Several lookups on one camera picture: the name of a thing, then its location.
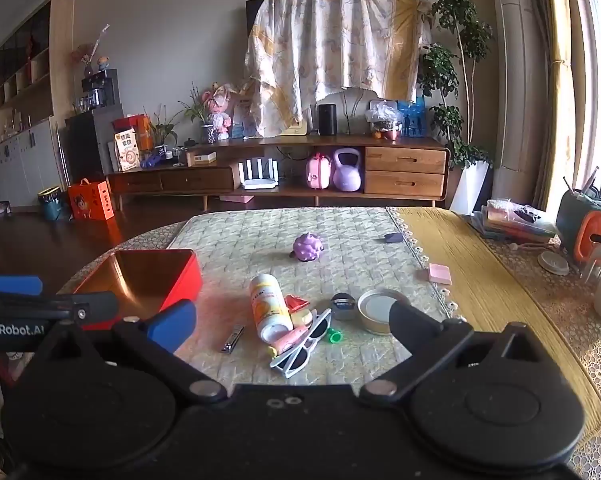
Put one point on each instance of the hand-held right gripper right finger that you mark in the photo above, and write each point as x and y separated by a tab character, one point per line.
405	320

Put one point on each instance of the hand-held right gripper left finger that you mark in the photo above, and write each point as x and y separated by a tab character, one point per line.
173	325

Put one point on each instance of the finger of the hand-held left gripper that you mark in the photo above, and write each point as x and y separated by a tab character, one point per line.
15	285
95	305

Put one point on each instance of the round gold tin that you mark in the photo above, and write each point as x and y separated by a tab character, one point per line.
375	307

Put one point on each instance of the pink pad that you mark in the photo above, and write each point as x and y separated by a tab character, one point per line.
439	273

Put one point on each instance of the red tin box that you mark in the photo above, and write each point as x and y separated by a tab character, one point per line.
145	270

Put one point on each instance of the metal nail clipper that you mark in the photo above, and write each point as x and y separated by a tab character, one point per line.
233	338

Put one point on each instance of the small green cap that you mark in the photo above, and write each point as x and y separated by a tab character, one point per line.
335	336

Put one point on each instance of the white bottle with yellow label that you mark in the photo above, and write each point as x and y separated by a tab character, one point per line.
269	305

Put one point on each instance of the small yellow item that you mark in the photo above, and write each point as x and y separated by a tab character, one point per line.
302	317

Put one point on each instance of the white sunglasses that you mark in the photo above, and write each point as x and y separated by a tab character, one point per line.
300	355

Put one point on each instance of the pink tube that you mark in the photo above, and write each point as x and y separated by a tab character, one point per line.
288	340

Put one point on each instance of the small dark jar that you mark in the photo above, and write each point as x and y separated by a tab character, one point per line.
343	306

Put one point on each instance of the yellow tablecloth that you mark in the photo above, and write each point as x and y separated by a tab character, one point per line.
490	300

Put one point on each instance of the teal bucket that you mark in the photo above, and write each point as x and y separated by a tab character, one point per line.
50	205

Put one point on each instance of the orange gift box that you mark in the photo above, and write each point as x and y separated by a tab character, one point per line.
88	202

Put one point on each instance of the purple toy figure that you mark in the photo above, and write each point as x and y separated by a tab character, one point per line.
308	246

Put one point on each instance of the metal pole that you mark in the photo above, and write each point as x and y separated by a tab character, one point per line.
62	155

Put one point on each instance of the flat pink box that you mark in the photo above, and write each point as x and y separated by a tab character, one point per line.
238	199

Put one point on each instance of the stack of books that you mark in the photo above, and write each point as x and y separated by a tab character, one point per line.
510	222

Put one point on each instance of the white planter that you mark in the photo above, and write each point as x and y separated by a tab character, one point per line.
470	187

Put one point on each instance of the lace tablecloth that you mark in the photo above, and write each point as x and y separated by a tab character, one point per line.
555	310

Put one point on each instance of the blue dumbbell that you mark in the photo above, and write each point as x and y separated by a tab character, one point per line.
150	162

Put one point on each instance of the black fridge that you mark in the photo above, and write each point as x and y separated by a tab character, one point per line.
88	150

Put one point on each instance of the purple kettlebell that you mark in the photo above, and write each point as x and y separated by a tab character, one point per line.
347	177

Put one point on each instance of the printed snack bag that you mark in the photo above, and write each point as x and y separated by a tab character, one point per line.
128	152

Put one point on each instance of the white round lid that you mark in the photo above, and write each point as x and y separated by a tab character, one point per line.
554	262

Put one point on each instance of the wooden tv cabinet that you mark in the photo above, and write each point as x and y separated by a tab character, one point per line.
405	160

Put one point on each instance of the white router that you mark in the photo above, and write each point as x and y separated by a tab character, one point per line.
258	180

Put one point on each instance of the small white box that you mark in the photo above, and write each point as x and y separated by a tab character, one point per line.
201	159

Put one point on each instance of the pink case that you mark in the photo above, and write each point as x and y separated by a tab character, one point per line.
318	172

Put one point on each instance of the small potted plant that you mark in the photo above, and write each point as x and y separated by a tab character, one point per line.
163	135

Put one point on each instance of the plant in striped pot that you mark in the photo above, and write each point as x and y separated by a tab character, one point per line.
207	132

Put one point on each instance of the clear plastic bag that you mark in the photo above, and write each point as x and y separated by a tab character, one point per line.
383	115

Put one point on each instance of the green and orange holder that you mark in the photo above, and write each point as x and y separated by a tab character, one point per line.
593	230

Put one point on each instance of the coffee machine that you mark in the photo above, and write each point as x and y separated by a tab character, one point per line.
99	90

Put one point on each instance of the black speaker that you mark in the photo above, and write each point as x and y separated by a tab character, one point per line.
326	120

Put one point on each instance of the framed picture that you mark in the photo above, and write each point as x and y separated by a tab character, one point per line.
243	117

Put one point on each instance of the pink plush doll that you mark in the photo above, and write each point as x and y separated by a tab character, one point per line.
219	110

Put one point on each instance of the standing air conditioner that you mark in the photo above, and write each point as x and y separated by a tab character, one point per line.
520	85

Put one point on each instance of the curtain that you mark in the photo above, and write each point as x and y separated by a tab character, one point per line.
563	85

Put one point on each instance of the printed cloth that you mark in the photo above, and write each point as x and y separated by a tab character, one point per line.
330	35

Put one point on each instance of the potted tree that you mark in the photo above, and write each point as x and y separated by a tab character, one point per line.
460	15

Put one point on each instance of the wall cabinet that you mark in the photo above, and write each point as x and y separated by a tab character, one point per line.
30	110

